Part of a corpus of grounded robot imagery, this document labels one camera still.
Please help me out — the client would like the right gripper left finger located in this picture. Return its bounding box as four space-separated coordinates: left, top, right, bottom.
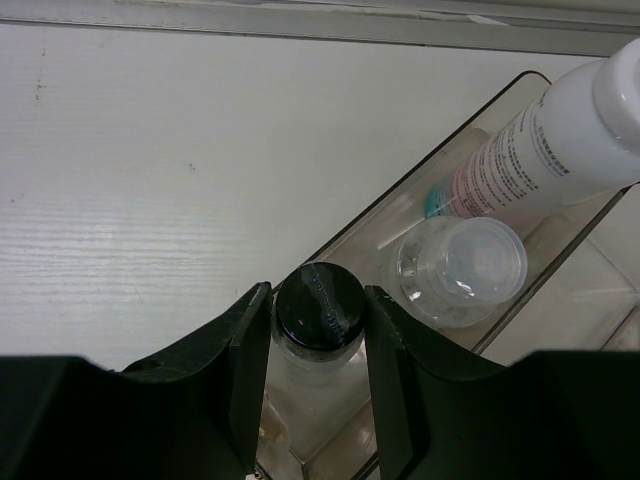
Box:
1 282 272 479

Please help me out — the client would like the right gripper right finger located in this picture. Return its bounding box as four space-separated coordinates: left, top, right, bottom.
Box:
365 286 639 479

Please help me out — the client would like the clear bottle black cap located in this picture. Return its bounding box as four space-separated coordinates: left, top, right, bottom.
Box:
266 262 369 459

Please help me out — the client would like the white pink teal bottle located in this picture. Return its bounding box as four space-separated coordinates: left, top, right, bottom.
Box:
425 41 639 228

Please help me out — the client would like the clear three-drawer organizer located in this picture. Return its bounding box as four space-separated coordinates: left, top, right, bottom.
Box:
254 70 640 480

